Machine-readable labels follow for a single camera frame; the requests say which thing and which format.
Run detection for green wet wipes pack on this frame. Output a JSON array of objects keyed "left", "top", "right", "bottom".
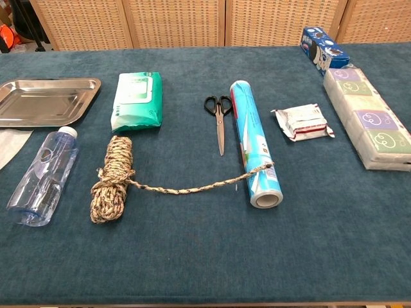
[{"left": 110, "top": 71, "right": 164, "bottom": 133}]

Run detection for blue cling film roll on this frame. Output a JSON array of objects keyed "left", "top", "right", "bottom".
[{"left": 229, "top": 80, "right": 284, "bottom": 209}]

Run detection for white red snack packet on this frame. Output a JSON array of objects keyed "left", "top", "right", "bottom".
[{"left": 270, "top": 103, "right": 336, "bottom": 142}]

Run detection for black handled scissors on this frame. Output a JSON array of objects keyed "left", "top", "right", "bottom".
[{"left": 204, "top": 94, "right": 233, "bottom": 157}]

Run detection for white paper sheet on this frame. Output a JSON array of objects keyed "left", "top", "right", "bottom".
[{"left": 0, "top": 129, "right": 34, "bottom": 171}]

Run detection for clear plastic water bottle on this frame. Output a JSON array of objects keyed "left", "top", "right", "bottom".
[{"left": 6, "top": 126, "right": 80, "bottom": 227}]

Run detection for silver metal tray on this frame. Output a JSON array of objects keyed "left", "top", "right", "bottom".
[{"left": 0, "top": 77, "right": 102, "bottom": 128}]

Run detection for blue cookie box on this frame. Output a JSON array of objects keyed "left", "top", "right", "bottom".
[{"left": 300, "top": 26, "right": 351, "bottom": 77}]

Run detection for rattan wooden folding screen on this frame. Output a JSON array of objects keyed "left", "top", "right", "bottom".
[{"left": 28, "top": 0, "right": 411, "bottom": 51}]

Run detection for multicolour tissue multipack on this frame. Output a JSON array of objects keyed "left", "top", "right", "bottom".
[{"left": 322, "top": 64, "right": 411, "bottom": 172}]

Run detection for teal table cloth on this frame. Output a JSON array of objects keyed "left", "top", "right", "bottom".
[{"left": 0, "top": 42, "right": 411, "bottom": 305}]

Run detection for black tripod stand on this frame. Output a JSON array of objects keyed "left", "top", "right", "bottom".
[{"left": 11, "top": 0, "right": 52, "bottom": 53}]

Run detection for orange object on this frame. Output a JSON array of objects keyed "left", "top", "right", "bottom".
[{"left": 0, "top": 24, "right": 22, "bottom": 54}]

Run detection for beige braided rope bundle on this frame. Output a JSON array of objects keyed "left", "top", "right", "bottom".
[{"left": 90, "top": 135, "right": 275, "bottom": 225}]

